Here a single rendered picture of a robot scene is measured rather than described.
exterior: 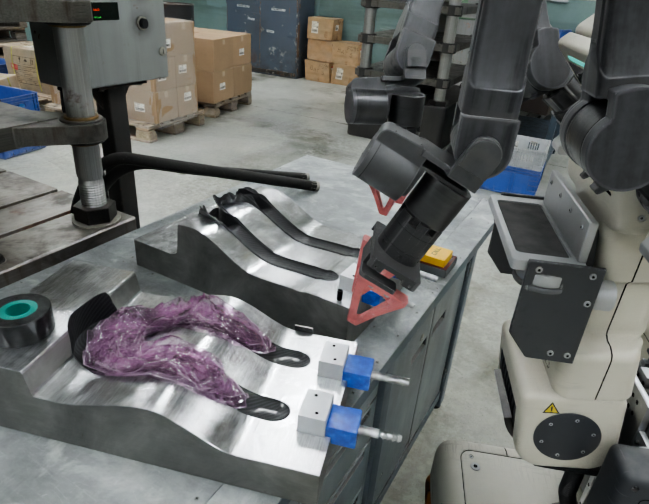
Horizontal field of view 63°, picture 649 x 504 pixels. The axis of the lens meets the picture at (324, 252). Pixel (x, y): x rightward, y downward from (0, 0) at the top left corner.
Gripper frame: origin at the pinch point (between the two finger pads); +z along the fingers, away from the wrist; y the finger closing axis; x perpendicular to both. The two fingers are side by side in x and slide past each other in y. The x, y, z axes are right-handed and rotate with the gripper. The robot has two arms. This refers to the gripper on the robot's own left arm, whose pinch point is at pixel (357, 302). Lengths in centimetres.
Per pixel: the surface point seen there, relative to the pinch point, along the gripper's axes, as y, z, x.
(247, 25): -738, 126, -176
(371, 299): -18.4, 8.8, 6.7
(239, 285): -23.4, 23.1, -13.3
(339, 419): 7.6, 11.7, 5.4
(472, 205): -89, 4, 34
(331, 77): -705, 117, -35
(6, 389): 11.4, 30.4, -32.6
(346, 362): -3.6, 11.7, 5.2
